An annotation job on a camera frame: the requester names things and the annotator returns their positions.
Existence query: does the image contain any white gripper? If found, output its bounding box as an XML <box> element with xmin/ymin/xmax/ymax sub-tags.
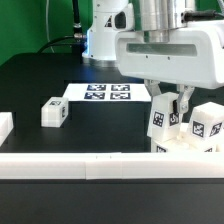
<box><xmin>113</xmin><ymin>0</ymin><xmax>224</xmax><ymax>115</ymax></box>

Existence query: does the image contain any white marker sheet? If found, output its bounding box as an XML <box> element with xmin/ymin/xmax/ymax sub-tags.
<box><xmin>63</xmin><ymin>83</ymin><xmax>151</xmax><ymax>102</ymax></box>

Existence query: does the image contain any white front fence bar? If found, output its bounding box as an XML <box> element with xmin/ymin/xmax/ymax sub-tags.
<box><xmin>0</xmin><ymin>152</ymin><xmax>224</xmax><ymax>180</ymax></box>

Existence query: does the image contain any white fence bar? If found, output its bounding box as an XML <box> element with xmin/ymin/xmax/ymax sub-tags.
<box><xmin>0</xmin><ymin>112</ymin><xmax>14</xmax><ymax>147</ymax></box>
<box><xmin>0</xmin><ymin>152</ymin><xmax>224</xmax><ymax>180</ymax></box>

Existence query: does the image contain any white left fence bar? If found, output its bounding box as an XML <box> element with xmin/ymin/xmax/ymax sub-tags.
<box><xmin>0</xmin><ymin>112</ymin><xmax>14</xmax><ymax>147</ymax></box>

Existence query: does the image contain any black cable with connector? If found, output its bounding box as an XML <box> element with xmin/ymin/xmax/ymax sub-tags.
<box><xmin>36</xmin><ymin>0</ymin><xmax>88</xmax><ymax>54</ymax></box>

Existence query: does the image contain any thin white cable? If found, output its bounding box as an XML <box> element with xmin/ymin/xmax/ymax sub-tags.
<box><xmin>45</xmin><ymin>0</ymin><xmax>55</xmax><ymax>54</ymax></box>

